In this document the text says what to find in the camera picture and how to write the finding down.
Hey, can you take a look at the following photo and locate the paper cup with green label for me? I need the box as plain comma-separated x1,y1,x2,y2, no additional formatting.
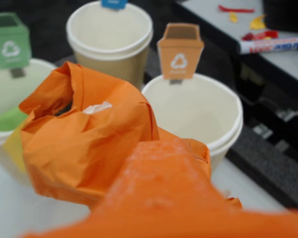
0,58,58,186

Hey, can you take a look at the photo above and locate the green recycling bin label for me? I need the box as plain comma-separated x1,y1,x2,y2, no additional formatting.
0,12,32,78

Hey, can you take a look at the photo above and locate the paper cup with blue label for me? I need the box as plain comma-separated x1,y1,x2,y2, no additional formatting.
66,1,154,90

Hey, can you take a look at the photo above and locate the yellow welcome sign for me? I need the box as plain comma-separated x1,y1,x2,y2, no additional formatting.
3,121,27,174

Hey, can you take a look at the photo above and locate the paper cup with orange label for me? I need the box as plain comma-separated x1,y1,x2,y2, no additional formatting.
141,73,244,176

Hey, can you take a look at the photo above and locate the white side table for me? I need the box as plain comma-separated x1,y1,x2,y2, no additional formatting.
175,0,298,90

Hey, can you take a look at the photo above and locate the grey foam border strip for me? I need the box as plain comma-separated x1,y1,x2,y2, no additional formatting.
144,47,298,211

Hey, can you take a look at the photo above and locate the red and white marker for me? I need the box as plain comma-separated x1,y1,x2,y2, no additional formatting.
239,34,298,55

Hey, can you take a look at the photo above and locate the green paper wad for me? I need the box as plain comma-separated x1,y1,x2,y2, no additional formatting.
0,106,28,132

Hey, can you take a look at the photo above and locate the small yellow scrap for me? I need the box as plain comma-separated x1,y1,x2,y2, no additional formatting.
228,11,239,24

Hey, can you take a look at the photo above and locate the orange paper wad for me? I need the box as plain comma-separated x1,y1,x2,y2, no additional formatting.
18,61,243,211

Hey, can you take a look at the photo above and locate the orange recycling bin label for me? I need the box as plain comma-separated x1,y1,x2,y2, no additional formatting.
156,23,205,86

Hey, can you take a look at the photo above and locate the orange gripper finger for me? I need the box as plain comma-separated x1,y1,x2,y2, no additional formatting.
22,138,298,238

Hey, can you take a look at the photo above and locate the large yellow scrap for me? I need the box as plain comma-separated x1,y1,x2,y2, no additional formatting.
248,14,267,30

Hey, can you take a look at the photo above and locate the red crumpled wrapper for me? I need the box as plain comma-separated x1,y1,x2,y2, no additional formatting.
241,29,279,42

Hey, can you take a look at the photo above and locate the red plastic strip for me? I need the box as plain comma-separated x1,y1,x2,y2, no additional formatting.
218,4,255,13

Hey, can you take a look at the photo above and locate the blue recycling bin label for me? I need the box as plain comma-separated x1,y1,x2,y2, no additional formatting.
100,0,129,11

